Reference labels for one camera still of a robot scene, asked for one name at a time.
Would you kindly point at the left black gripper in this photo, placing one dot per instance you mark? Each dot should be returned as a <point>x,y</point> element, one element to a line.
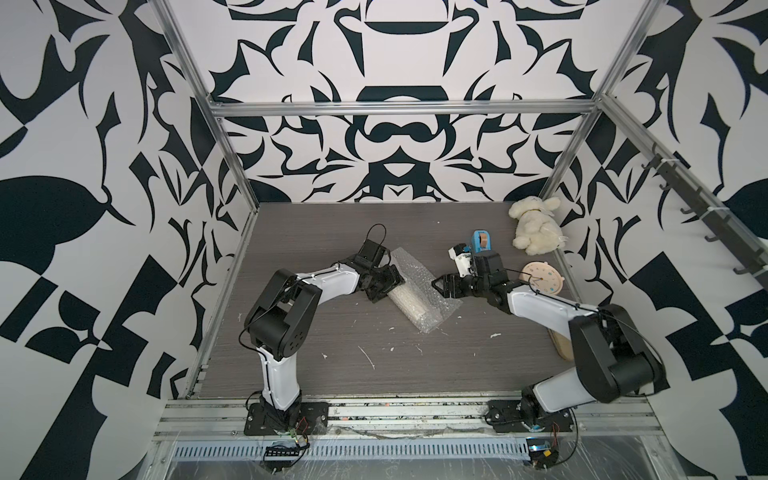
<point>393,278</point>

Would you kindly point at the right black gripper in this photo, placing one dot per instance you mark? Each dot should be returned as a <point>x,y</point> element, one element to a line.
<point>447,278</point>

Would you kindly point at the clear bubble wrap sheet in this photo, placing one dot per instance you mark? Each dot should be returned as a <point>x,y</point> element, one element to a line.
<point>416,273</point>

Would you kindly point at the white ribbed ceramic vase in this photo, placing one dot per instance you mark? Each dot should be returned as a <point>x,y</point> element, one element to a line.
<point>416,307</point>

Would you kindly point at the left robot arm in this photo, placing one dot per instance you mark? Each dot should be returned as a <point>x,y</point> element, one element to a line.
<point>281,319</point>

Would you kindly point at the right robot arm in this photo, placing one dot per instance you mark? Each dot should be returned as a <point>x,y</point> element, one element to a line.
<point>612,359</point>

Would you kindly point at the blue tape dispenser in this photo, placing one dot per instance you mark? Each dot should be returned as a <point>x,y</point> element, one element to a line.
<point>481,241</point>

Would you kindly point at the pink round alarm clock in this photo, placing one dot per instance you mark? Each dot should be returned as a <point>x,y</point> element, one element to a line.
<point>543,277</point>

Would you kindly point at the cream plush teddy bear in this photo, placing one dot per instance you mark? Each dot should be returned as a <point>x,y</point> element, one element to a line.
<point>537,232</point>

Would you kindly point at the tan oval case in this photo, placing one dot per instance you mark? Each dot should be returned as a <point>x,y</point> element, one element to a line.
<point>563,346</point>

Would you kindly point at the right black electronics board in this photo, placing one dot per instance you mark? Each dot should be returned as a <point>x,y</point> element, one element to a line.
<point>543,454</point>

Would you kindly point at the black electronics board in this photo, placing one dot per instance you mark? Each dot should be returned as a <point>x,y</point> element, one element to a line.
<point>279,454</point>
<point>543,454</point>

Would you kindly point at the left black electronics board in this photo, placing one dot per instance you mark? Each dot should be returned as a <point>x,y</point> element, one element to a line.
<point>279,454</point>

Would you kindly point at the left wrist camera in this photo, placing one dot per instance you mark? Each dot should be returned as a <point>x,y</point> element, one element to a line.
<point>370,254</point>

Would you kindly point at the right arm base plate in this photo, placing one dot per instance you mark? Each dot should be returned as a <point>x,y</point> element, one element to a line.
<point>526,416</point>

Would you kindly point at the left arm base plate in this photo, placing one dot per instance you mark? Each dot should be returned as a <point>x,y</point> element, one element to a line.
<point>301,418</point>

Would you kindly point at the white perforated cable duct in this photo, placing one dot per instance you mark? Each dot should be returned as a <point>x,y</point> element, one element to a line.
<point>363,449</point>

